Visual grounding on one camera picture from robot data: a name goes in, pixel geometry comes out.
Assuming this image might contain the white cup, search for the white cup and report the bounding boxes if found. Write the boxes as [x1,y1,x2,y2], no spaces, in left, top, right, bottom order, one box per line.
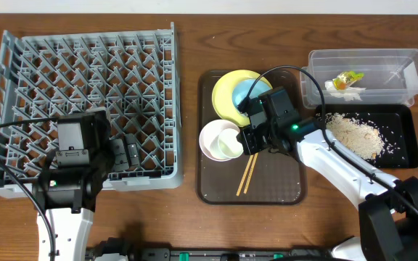
[217,128,243,160]

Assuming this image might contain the wooden chopstick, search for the wooden chopstick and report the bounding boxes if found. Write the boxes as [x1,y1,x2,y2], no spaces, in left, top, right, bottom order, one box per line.
[236,155,255,196]
[243,153,258,194]

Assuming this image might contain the clear plastic bin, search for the clear plastic bin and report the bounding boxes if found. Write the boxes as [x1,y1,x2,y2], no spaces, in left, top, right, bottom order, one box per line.
[303,49,418,107]

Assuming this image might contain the green snack wrapper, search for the green snack wrapper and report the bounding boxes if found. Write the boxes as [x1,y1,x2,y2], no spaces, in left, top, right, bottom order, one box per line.
[332,71,364,90]

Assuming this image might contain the grey dishwasher rack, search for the grey dishwasher rack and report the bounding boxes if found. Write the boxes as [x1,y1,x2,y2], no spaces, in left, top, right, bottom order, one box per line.
[0,27,184,191]

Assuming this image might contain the dark brown serving tray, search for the dark brown serving tray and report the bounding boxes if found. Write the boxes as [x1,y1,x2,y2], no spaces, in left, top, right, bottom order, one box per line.
[197,70,307,205]

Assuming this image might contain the light blue bowl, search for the light blue bowl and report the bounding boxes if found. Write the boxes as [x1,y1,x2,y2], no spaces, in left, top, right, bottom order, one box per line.
[232,79,271,108]

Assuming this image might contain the wooden chopstick left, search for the wooden chopstick left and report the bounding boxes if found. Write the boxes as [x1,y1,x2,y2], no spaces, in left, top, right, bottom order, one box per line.
[236,155,255,196]

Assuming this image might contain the rice and food scraps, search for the rice and food scraps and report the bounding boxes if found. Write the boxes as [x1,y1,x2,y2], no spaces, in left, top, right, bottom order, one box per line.
[326,112,399,161]

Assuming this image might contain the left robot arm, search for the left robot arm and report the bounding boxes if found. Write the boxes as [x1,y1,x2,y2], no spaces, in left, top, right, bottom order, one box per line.
[32,107,132,260]

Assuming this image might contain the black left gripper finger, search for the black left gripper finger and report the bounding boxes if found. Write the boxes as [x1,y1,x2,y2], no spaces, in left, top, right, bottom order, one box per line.
[125,134,140,167]
[110,139,129,172]

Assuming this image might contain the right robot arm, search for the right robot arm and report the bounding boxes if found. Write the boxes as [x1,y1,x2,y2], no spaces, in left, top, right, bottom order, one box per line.
[237,88,418,260]

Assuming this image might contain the wooden chopstick right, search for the wooden chopstick right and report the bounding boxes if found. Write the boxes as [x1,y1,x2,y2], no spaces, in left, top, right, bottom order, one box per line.
[243,153,258,194]

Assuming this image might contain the white tissue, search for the white tissue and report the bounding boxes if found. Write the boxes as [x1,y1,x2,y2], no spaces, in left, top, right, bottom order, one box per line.
[325,80,366,102]

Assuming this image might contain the pink bowl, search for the pink bowl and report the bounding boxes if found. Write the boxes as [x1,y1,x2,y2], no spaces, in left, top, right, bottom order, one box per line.
[199,120,240,162]

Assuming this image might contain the yellow plate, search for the yellow plate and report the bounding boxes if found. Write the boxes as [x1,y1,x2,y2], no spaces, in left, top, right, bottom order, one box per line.
[212,70,260,127]

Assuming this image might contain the black rail at table edge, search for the black rail at table edge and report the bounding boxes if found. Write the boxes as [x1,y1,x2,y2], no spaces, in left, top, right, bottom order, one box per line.
[85,238,334,261]

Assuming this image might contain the black waste tray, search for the black waste tray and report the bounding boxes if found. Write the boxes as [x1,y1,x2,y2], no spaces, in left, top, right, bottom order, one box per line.
[326,104,418,168]

